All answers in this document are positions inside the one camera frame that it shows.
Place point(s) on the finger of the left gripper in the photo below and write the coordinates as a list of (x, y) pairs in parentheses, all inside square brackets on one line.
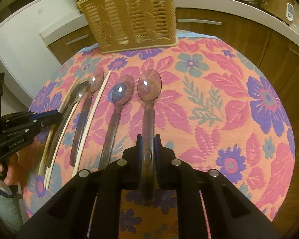
[(48, 121), (53, 115)]

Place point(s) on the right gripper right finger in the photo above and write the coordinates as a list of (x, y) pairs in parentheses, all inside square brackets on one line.
[(163, 159)]

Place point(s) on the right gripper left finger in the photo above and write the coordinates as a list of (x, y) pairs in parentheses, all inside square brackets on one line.
[(133, 156)]

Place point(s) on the white chopstick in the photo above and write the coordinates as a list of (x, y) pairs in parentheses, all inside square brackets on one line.
[(50, 168), (95, 101), (61, 108)]

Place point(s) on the translucent purple plastic spoon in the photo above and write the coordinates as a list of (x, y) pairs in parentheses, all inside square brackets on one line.
[(149, 88)]

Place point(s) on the grey sleeve forearm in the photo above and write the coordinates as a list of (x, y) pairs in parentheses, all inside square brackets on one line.
[(10, 212)]

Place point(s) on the wooden kitchen cabinets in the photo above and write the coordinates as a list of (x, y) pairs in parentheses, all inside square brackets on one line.
[(273, 54)]

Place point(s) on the person's left hand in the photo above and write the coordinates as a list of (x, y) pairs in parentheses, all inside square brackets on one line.
[(13, 171)]

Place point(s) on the dark plastic fork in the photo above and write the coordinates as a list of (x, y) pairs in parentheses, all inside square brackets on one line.
[(74, 98)]

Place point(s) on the translucent purple spoon left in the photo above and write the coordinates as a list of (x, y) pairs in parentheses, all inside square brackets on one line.
[(95, 81)]

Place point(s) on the floral pink tablecloth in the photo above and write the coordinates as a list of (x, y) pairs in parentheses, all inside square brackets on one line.
[(216, 110)]

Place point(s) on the translucent purple spoon middle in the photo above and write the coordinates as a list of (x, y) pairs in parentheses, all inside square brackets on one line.
[(121, 94)]

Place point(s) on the tan plastic utensil basket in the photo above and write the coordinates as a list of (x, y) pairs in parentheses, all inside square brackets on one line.
[(122, 25)]

